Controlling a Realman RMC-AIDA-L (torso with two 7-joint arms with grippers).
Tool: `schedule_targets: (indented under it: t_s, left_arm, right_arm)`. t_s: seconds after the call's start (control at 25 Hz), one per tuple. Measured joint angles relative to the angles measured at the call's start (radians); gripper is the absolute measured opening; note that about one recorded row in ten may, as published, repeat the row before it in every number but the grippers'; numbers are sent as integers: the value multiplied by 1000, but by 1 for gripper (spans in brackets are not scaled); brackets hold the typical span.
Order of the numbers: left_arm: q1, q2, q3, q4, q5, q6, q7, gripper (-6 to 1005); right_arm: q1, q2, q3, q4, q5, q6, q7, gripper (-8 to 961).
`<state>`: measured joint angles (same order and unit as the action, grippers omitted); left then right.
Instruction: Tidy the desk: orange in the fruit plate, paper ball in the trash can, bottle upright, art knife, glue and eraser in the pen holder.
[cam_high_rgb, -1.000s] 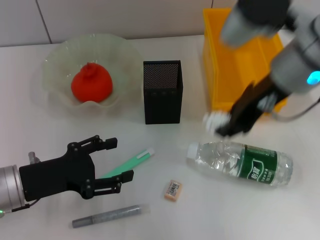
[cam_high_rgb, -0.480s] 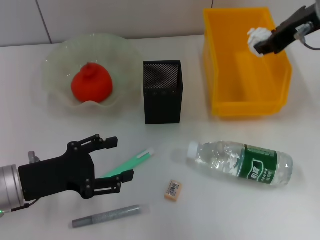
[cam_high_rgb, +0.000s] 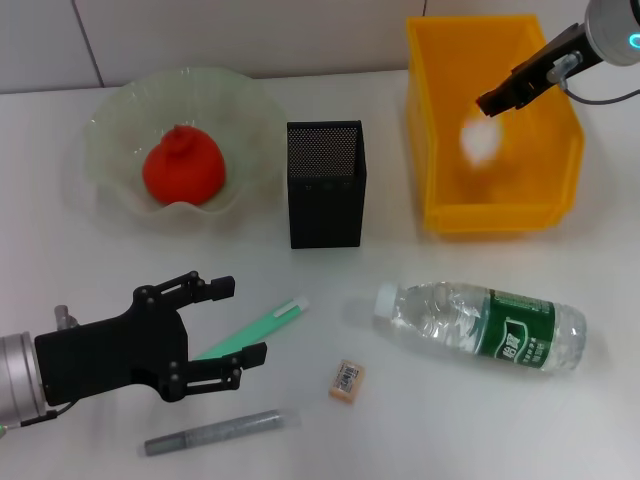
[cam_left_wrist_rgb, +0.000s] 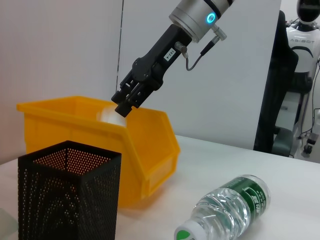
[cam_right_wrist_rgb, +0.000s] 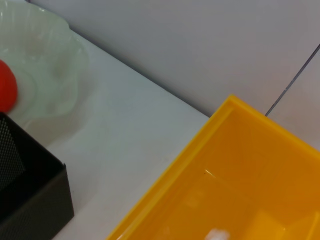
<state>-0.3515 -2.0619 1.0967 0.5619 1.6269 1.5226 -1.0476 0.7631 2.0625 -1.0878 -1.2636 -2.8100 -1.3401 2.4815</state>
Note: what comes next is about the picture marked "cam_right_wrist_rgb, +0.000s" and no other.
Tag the red-orange fruit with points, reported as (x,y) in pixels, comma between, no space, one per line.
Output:
(7,87)

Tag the green glass fruit plate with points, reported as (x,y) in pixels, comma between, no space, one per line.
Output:
(45,62)

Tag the black mesh pen holder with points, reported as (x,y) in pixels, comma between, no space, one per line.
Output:
(37,200)

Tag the yellow plastic bin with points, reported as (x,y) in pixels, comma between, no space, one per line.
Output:
(237,187)

